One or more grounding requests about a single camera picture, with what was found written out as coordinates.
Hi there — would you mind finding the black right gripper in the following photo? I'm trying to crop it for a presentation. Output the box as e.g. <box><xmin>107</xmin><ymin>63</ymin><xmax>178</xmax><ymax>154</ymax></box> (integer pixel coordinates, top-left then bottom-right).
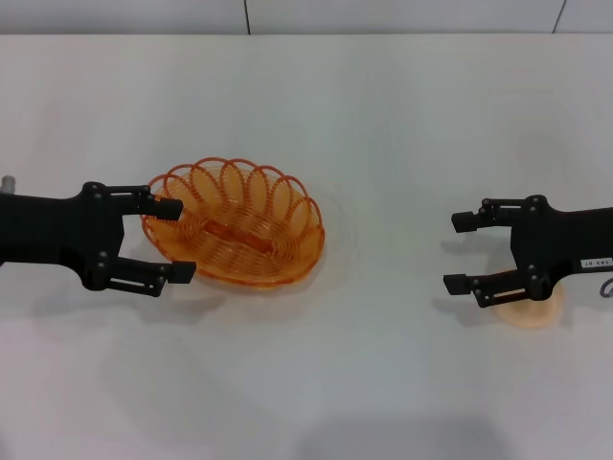
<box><xmin>443</xmin><ymin>194</ymin><xmax>613</xmax><ymax>310</ymax></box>

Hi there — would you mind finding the pale peach bun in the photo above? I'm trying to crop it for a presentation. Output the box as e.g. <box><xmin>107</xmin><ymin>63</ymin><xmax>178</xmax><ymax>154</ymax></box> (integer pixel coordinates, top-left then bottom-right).
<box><xmin>492</xmin><ymin>283</ymin><xmax>565</xmax><ymax>332</ymax></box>

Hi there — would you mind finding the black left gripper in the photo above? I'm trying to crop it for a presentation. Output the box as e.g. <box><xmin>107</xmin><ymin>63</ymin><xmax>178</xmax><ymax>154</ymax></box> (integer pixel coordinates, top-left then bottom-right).
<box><xmin>0</xmin><ymin>181</ymin><xmax>198</xmax><ymax>298</ymax></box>

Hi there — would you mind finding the orange plastic wire basket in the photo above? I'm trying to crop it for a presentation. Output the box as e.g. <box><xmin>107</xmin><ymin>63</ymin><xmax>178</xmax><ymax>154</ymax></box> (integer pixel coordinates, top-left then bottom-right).
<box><xmin>140</xmin><ymin>155</ymin><xmax>327</xmax><ymax>289</ymax></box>

